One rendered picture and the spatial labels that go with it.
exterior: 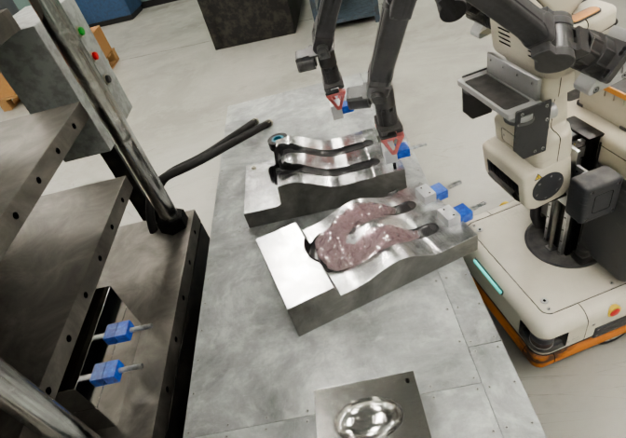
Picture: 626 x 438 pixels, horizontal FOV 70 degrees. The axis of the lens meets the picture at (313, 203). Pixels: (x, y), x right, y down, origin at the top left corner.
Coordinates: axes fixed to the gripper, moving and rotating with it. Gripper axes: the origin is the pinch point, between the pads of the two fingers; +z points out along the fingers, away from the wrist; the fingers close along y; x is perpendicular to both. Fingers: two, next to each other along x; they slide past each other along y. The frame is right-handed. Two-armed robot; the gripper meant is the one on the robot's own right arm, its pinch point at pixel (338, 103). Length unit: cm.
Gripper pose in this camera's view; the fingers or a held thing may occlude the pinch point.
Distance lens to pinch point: 160.4
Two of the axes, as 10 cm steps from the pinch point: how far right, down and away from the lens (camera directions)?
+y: 0.8, 6.3, -7.7
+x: 9.6, -2.4, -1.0
